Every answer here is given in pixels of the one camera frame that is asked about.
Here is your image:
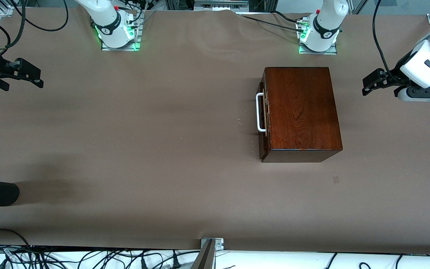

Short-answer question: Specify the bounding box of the small metal corner bracket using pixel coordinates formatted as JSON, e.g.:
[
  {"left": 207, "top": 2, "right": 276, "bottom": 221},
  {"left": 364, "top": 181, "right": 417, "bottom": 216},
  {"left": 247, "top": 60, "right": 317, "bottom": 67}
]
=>
[{"left": 200, "top": 238, "right": 224, "bottom": 250}]

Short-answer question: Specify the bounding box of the long black table cable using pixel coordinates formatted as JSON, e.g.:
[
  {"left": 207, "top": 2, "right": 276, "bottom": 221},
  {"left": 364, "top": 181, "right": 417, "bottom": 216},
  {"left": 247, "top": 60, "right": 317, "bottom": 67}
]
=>
[{"left": 237, "top": 13, "right": 305, "bottom": 31}]

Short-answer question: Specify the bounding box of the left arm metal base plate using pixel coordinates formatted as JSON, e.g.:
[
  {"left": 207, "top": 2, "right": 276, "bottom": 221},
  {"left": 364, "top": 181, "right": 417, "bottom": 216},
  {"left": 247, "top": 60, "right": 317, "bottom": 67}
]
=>
[{"left": 299, "top": 19, "right": 338, "bottom": 55}]

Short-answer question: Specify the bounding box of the left arm black wrist cable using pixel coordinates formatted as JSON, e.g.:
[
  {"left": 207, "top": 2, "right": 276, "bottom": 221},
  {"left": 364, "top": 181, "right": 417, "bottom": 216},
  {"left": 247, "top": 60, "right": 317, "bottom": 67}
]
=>
[{"left": 373, "top": 0, "right": 403, "bottom": 84}]

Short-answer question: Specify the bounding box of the right arm black wrist cable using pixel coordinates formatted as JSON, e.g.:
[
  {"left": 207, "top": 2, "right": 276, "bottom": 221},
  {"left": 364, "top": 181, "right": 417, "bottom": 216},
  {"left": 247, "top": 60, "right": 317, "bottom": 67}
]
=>
[{"left": 0, "top": 0, "right": 27, "bottom": 51}]

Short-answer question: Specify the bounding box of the dark metal beam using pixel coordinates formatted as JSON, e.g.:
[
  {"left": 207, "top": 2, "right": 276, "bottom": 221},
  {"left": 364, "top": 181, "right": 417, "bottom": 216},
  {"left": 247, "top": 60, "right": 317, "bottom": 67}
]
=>
[{"left": 191, "top": 240, "right": 215, "bottom": 269}]

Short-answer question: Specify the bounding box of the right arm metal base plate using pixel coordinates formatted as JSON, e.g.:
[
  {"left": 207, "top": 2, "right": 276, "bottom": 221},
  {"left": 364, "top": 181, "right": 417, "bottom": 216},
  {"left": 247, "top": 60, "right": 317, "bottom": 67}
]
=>
[{"left": 101, "top": 10, "right": 141, "bottom": 51}]

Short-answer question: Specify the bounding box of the arm black wrist cable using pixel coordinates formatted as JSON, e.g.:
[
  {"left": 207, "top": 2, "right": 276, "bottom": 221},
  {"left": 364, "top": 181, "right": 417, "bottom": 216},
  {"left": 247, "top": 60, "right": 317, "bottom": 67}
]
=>
[
  {"left": 373, "top": 0, "right": 403, "bottom": 84},
  {"left": 0, "top": 0, "right": 27, "bottom": 51}
]

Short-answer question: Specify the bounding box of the brown paper table cover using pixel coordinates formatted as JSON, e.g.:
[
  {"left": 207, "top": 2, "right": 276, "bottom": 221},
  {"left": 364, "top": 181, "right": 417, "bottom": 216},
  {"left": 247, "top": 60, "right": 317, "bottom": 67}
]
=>
[{"left": 0, "top": 7, "right": 430, "bottom": 255}]

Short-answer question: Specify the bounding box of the wooden drawer with white handle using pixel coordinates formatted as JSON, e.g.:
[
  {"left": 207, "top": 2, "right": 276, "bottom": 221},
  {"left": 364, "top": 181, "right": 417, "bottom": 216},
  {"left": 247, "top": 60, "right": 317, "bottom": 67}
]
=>
[{"left": 256, "top": 71, "right": 271, "bottom": 162}]

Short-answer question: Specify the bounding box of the short black table cable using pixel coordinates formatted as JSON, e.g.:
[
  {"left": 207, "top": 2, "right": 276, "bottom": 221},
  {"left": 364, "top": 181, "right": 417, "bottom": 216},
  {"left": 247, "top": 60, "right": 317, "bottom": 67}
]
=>
[{"left": 271, "top": 10, "right": 299, "bottom": 24}]

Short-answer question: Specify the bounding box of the dark wooden drawer cabinet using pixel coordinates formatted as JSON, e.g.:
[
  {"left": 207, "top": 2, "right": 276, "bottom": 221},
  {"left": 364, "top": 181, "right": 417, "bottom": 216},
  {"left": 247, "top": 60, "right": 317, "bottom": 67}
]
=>
[{"left": 259, "top": 67, "right": 343, "bottom": 163}]

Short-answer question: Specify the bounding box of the white lower shelf board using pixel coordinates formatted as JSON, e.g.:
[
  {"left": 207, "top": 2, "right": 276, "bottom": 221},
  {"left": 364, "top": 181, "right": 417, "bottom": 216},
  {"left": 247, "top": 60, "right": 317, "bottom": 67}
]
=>
[{"left": 0, "top": 245, "right": 430, "bottom": 269}]

